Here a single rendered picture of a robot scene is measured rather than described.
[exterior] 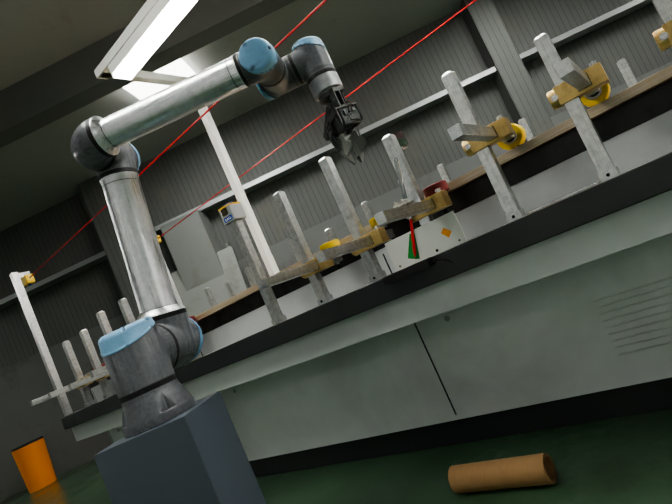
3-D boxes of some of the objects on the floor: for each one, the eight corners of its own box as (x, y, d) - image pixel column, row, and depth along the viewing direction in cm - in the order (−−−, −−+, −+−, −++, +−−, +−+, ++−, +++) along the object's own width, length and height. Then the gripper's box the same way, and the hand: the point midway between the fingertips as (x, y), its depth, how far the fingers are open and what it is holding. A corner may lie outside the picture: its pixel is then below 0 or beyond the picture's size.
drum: (66, 474, 612) (49, 432, 616) (46, 487, 576) (28, 442, 580) (41, 485, 614) (24, 443, 619) (19, 499, 578) (2, 453, 583)
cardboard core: (456, 499, 147) (444, 474, 148) (464, 484, 154) (454, 460, 154) (553, 490, 130) (540, 462, 130) (558, 473, 136) (546, 447, 137)
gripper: (320, 88, 132) (353, 158, 130) (351, 81, 136) (383, 149, 135) (310, 104, 139) (340, 171, 138) (340, 97, 144) (369, 161, 142)
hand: (355, 160), depth 139 cm, fingers closed
